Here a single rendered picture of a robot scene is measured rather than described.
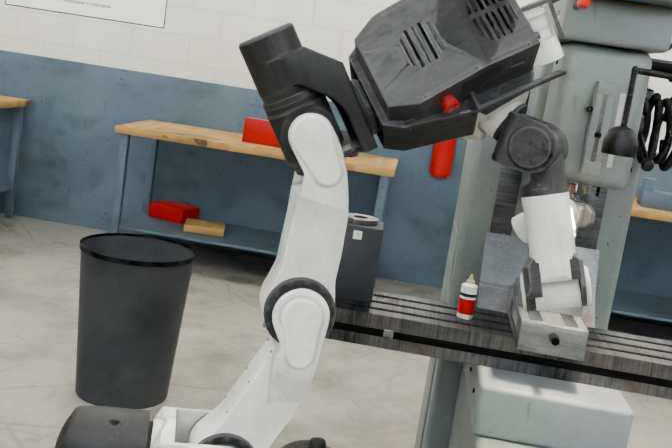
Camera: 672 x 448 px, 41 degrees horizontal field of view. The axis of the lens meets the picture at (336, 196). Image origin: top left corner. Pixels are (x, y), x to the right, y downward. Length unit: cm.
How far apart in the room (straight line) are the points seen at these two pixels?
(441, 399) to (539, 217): 112
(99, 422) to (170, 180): 491
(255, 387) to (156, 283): 183
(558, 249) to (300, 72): 58
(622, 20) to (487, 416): 92
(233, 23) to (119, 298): 331
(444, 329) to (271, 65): 81
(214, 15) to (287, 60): 490
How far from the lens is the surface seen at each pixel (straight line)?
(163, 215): 636
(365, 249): 221
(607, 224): 264
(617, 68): 214
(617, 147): 197
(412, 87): 163
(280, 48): 170
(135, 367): 374
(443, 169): 628
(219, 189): 661
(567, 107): 213
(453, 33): 165
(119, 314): 366
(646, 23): 212
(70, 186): 695
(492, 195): 259
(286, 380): 180
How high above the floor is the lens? 151
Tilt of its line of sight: 9 degrees down
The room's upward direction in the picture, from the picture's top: 9 degrees clockwise
